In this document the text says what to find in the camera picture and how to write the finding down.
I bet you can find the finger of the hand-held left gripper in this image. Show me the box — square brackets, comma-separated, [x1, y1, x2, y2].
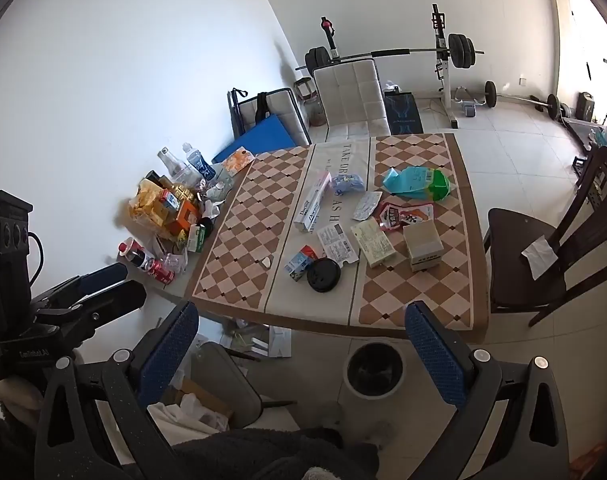
[90, 280, 147, 329]
[76, 262, 130, 298]

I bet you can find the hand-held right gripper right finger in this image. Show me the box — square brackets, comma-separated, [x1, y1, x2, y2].
[404, 301, 570, 480]

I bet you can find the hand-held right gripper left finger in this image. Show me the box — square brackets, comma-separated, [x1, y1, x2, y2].
[34, 300, 200, 480]

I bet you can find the white round trash bin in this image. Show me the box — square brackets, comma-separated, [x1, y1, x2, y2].
[343, 340, 407, 402]

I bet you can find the cream printed box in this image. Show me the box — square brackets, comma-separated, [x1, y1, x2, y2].
[350, 217, 407, 268]

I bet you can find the red snack packet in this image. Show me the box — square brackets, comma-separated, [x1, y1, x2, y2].
[373, 201, 435, 232]

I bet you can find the teal green plastic bag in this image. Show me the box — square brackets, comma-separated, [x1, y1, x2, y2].
[381, 165, 457, 204]

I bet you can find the white toothpaste box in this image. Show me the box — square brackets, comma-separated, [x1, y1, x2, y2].
[292, 170, 333, 234]

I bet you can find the dark bottle red cap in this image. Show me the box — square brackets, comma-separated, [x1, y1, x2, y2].
[118, 239, 155, 269]

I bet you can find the red soda can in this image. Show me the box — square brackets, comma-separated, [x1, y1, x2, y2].
[146, 258, 175, 282]

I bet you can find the brown cardboard box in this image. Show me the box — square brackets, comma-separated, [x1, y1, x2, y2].
[175, 376, 235, 430]

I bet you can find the grey chair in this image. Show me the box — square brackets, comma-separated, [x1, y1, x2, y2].
[190, 341, 298, 432]

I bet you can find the white cloth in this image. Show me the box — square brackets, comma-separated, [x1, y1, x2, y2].
[148, 394, 230, 442]

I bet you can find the yellow snack bag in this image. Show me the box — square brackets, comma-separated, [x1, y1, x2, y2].
[128, 179, 184, 237]

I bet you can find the green white carton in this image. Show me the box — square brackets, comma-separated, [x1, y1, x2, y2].
[186, 223, 210, 254]

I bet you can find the orange box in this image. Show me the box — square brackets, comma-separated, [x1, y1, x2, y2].
[170, 200, 203, 237]

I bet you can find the beige cardboard box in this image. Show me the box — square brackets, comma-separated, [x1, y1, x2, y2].
[402, 219, 445, 273]

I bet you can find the dark wooden chair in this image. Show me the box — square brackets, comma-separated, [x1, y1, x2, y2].
[483, 146, 607, 329]

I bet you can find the clear glass bottle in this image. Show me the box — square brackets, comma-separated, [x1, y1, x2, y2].
[157, 147, 185, 182]

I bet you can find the black round lid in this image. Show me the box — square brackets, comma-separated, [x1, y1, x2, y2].
[306, 258, 342, 294]

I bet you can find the checkered dining table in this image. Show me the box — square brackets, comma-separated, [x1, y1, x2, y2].
[186, 132, 490, 339]

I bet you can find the white tissue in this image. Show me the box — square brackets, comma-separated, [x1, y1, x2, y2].
[520, 239, 560, 281]

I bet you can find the dark fleece clothing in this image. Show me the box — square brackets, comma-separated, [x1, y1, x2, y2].
[172, 426, 380, 480]

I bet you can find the white printed receipt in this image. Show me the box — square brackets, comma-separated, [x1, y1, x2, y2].
[317, 224, 359, 266]

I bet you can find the plastic water bottle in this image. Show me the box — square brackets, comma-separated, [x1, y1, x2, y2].
[182, 142, 217, 181]

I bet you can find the small blue white carton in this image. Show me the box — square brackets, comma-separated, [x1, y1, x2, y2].
[284, 244, 319, 276]

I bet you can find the silver blister pack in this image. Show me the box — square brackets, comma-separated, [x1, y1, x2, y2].
[352, 189, 385, 222]

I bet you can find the orange white packet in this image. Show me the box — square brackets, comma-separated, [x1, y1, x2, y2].
[222, 147, 257, 176]

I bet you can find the blue patterned packet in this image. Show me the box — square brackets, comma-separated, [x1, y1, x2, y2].
[330, 171, 367, 196]

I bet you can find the blue folded mat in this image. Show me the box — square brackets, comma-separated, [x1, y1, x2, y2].
[212, 114, 265, 163]

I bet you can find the grey folding bed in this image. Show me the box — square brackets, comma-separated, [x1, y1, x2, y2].
[228, 86, 311, 147]

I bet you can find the weight bench rack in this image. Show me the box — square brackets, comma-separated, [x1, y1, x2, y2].
[320, 3, 467, 130]

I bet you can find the white padded chair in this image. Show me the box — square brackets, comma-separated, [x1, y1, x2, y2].
[312, 58, 392, 142]

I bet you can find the floor barbell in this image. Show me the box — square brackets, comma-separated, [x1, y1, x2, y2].
[483, 79, 560, 122]

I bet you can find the barbell with black plates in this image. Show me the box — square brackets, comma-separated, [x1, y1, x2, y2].
[296, 33, 486, 72]

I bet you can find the black cable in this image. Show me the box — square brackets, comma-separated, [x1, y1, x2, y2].
[28, 231, 45, 287]

